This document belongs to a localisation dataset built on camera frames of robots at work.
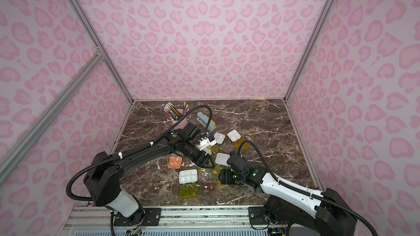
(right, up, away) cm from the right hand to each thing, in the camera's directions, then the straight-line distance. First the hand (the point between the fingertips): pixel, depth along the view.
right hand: (224, 178), depth 80 cm
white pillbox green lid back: (-4, +18, -6) cm, 20 cm away
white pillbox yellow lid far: (+8, +17, +19) cm, 27 cm away
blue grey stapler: (-12, +28, +23) cm, 38 cm away
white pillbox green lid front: (-18, -6, +1) cm, 19 cm away
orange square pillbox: (-26, +6, +8) cm, 28 cm away
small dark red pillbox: (-8, -5, +1) cm, 10 cm away
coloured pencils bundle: (-31, +35, +15) cm, 49 cm away
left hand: (-6, +8, -5) cm, 11 cm away
